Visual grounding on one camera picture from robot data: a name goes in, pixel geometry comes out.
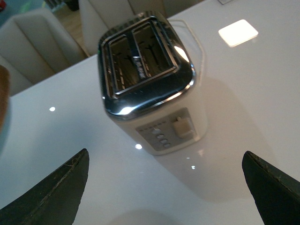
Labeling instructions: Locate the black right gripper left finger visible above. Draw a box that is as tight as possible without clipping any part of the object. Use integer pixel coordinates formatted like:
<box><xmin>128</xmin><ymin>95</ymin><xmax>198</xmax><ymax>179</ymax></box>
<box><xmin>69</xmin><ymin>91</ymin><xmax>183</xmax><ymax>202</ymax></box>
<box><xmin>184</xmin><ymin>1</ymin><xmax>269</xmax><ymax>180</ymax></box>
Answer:
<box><xmin>0</xmin><ymin>149</ymin><xmax>90</xmax><ymax>225</ymax></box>

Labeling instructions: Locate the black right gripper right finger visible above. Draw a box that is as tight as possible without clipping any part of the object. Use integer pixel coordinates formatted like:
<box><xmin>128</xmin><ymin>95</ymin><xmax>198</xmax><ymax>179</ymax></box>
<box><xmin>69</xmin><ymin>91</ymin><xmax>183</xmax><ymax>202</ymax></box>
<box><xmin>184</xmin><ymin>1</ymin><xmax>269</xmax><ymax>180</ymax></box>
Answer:
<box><xmin>242</xmin><ymin>151</ymin><xmax>300</xmax><ymax>225</ymax></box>

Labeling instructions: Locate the brown-crusted bread slice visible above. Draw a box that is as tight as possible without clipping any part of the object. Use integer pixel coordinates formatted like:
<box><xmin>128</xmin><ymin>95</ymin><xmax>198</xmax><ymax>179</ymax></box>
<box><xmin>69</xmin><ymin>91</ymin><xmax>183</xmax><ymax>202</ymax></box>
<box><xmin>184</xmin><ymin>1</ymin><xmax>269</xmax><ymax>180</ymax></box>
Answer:
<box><xmin>0</xmin><ymin>65</ymin><xmax>10</xmax><ymax>131</ymax></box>

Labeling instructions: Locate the white chrome toaster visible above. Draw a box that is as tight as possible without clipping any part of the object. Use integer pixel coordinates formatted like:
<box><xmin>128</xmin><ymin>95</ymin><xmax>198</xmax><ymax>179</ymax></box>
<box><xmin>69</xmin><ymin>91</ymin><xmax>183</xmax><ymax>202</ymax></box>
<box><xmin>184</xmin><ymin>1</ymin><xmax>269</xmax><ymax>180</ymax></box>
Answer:
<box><xmin>98</xmin><ymin>11</ymin><xmax>208</xmax><ymax>155</ymax></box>

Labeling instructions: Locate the beige chair on left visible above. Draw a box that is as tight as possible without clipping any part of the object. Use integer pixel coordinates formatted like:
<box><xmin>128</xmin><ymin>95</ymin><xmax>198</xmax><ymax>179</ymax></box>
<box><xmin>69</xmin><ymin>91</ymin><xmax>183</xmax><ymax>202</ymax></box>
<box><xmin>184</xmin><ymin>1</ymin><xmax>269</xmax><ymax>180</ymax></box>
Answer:
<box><xmin>0</xmin><ymin>8</ymin><xmax>87</xmax><ymax>96</ymax></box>

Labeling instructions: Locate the beige chair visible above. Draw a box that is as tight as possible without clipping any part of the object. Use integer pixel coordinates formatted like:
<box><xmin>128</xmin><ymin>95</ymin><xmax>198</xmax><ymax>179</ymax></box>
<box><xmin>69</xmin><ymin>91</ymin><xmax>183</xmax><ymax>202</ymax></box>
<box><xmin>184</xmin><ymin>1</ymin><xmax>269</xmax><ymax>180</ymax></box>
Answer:
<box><xmin>0</xmin><ymin>8</ymin><xmax>87</xmax><ymax>96</ymax></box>
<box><xmin>78</xmin><ymin>0</ymin><xmax>166</xmax><ymax>56</ymax></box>

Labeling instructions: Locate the beige chair on right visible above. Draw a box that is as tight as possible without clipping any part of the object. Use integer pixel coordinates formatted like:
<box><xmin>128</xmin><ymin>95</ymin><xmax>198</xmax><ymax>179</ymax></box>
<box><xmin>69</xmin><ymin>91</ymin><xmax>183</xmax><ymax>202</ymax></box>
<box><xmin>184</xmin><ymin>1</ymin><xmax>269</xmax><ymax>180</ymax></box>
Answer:
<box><xmin>78</xmin><ymin>0</ymin><xmax>166</xmax><ymax>56</ymax></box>

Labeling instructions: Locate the white toaster power cable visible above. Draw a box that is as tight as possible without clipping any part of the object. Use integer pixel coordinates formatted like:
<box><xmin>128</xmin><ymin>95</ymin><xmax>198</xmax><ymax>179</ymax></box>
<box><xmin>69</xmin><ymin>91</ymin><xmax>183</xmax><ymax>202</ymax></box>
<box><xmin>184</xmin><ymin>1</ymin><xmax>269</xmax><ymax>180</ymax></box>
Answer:
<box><xmin>168</xmin><ymin>19</ymin><xmax>206</xmax><ymax>78</ymax></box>

